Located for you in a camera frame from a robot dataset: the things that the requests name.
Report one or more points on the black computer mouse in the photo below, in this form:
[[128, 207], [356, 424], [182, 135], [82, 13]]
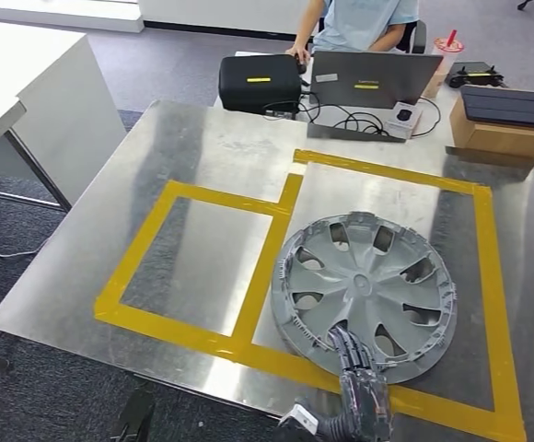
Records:
[[300, 64]]

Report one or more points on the person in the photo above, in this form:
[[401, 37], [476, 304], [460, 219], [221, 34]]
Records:
[[363, 24]]

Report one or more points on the person's right hand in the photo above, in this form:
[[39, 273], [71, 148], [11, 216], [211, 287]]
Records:
[[298, 53]]

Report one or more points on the yellow tape double rectangle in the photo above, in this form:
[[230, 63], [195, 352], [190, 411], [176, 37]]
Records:
[[269, 262]]

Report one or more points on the dark grey laptop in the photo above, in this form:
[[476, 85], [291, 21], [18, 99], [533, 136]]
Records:
[[400, 79]]

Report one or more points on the stainless steel workbench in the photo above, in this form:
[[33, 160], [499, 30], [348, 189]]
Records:
[[202, 146]]

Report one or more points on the grey plastic wheel hubcap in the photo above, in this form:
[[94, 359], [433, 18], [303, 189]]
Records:
[[363, 287]]

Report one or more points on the black handheld controller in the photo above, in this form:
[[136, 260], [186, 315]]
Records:
[[474, 76]]

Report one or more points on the white low platform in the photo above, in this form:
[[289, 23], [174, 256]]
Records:
[[64, 15]]

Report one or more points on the white panel desk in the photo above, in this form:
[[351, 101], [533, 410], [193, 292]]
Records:
[[73, 122]]

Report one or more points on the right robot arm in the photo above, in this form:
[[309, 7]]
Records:
[[329, 430]]

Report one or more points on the black slatted folding case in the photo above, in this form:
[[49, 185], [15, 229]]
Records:
[[511, 107]]

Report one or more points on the black office chair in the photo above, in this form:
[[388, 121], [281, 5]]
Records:
[[416, 36]]

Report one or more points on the small white adapter box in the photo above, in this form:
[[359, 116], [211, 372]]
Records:
[[402, 122]]

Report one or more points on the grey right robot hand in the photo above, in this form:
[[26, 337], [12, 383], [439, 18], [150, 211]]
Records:
[[365, 402]]

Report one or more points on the black carrying case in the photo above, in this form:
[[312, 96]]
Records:
[[257, 91]]

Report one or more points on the drink cup red lid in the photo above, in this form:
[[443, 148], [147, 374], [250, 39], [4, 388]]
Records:
[[437, 73]]

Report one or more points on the brown cardboard box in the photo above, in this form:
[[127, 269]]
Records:
[[501, 143]]

